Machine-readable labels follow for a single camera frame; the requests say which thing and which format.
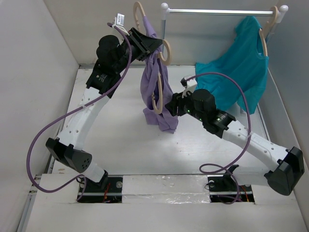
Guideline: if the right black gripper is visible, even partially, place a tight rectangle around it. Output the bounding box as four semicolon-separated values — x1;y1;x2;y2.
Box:
165;87;206;122

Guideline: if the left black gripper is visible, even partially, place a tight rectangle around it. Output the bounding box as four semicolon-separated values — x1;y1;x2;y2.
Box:
113;28;163;73

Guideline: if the purple t shirt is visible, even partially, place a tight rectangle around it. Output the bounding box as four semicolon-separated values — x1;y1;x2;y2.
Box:
140;16;180;134

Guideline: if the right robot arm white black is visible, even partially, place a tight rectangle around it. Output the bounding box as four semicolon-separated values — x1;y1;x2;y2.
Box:
165;89;305;196

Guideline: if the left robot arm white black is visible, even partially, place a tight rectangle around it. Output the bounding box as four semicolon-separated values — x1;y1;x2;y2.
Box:
45;28;163;192

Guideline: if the teal t shirt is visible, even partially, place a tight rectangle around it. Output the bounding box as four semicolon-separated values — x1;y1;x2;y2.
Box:
195;16;269;114

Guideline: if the wooden hanger with teal shirt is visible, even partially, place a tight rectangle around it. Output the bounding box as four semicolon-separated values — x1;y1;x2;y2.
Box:
259;6;279;57

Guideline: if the white metal clothes rack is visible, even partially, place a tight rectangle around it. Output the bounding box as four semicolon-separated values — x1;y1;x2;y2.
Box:
161;3;289;41

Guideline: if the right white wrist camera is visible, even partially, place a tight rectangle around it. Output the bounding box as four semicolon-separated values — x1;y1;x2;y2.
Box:
181;76;197;98

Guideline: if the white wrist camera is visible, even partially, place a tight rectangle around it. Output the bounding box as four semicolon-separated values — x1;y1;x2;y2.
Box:
107;13;129;35
181;76;197;98

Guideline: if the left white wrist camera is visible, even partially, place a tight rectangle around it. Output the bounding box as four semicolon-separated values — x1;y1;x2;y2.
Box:
107;13;129;35

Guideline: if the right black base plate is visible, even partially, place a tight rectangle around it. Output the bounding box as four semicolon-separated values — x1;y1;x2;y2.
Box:
205;172;254;204

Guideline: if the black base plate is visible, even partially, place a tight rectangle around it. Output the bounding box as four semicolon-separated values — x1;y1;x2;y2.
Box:
205;172;254;204
77;175;123;203

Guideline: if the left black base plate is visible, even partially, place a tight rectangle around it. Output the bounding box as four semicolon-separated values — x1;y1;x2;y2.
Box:
77;175;123;203

